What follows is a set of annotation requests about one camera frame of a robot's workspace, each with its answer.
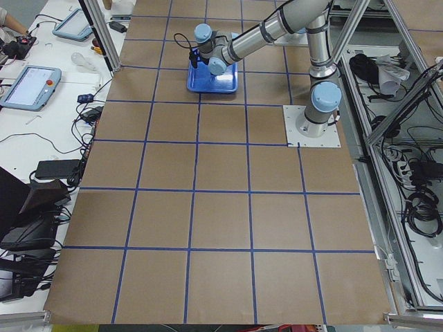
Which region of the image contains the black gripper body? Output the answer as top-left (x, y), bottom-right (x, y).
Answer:
top-left (188, 48), bottom-right (208, 68)

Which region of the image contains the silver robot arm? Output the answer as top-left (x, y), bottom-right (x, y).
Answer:
top-left (189, 0), bottom-right (342, 138)

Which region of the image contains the blue plastic tray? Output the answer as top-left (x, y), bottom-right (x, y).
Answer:
top-left (187, 57), bottom-right (238, 93)

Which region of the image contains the black power adapter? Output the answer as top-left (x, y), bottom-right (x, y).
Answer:
top-left (109, 21), bottom-right (127, 33)

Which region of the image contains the small blue device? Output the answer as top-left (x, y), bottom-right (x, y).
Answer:
top-left (77, 93), bottom-right (94, 104)

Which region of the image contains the far teach pendant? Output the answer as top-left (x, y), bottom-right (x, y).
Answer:
top-left (52, 8), bottom-right (93, 42)

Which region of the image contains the teach pendant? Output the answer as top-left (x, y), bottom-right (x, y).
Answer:
top-left (52, 8), bottom-right (93, 42)
top-left (1, 65), bottom-right (62, 111)

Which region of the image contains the near teach pendant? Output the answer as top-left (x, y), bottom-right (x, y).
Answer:
top-left (1, 65), bottom-right (62, 111)

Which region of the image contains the black flat power brick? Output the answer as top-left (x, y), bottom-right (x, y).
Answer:
top-left (35, 159), bottom-right (80, 180)

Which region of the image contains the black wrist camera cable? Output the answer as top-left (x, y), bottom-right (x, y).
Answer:
top-left (172, 33), bottom-right (194, 53)

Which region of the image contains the yellow handled screwdriver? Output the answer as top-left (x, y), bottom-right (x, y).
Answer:
top-left (91, 46), bottom-right (103, 55)

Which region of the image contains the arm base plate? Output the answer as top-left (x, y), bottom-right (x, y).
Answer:
top-left (282, 105), bottom-right (341, 148)

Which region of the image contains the aluminium frame post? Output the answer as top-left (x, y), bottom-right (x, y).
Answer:
top-left (78, 0), bottom-right (121, 73)

